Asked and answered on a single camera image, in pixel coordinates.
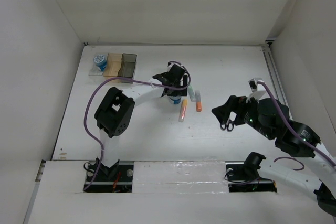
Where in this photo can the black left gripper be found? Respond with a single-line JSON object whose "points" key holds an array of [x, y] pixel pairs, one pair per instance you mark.
{"points": [[178, 93]]}

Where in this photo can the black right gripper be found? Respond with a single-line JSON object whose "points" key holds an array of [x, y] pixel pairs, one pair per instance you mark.
{"points": [[235, 103]]}

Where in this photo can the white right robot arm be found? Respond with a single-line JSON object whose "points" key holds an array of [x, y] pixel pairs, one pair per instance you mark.
{"points": [[271, 119]]}

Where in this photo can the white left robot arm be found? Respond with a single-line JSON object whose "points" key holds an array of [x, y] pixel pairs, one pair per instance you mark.
{"points": [[114, 113]]}

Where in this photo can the green capped highlighter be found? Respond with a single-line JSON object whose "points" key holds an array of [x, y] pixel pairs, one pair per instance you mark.
{"points": [[191, 93]]}

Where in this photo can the orange capped grey highlighter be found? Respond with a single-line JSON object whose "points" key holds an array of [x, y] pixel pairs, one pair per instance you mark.
{"points": [[198, 101]]}

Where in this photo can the yellow capped orange highlighter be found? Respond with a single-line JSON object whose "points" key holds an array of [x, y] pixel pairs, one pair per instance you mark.
{"points": [[183, 110]]}

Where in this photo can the smoky grey plastic container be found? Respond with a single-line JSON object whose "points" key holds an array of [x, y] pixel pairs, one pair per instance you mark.
{"points": [[127, 69]]}

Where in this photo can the amber plastic container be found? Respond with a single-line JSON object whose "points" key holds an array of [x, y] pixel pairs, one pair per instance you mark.
{"points": [[114, 62]]}

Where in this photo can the clear plastic container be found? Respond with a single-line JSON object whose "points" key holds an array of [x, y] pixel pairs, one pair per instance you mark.
{"points": [[94, 71]]}

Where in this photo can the black handled scissors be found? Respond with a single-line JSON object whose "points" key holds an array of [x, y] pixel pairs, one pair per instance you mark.
{"points": [[228, 126]]}

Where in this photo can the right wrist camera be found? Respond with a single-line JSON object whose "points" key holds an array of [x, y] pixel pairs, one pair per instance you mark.
{"points": [[257, 90]]}

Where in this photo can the aluminium rail right edge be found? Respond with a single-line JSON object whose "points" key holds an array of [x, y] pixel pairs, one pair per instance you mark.
{"points": [[274, 75]]}

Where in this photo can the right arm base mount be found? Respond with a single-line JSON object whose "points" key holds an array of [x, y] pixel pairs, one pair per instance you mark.
{"points": [[243, 177]]}

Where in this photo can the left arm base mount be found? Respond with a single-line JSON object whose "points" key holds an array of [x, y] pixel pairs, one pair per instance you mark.
{"points": [[115, 179]]}

